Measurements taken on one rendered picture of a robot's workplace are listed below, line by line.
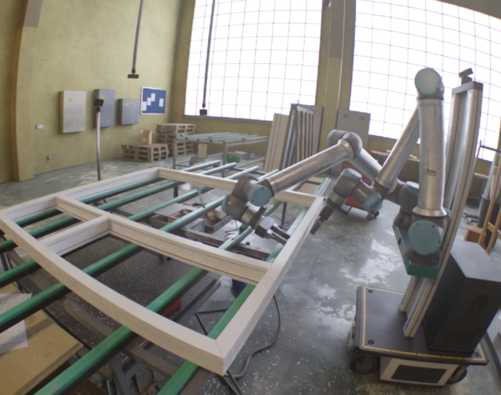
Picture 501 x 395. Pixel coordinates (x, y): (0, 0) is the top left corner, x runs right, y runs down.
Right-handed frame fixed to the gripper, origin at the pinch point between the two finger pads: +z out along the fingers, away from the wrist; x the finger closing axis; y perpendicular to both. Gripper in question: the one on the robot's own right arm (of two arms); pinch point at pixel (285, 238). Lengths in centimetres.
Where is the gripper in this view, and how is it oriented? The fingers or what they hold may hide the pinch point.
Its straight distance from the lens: 126.6
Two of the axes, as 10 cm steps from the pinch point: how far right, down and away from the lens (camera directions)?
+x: -3.8, 2.4, -8.9
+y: -3.9, 8.3, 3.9
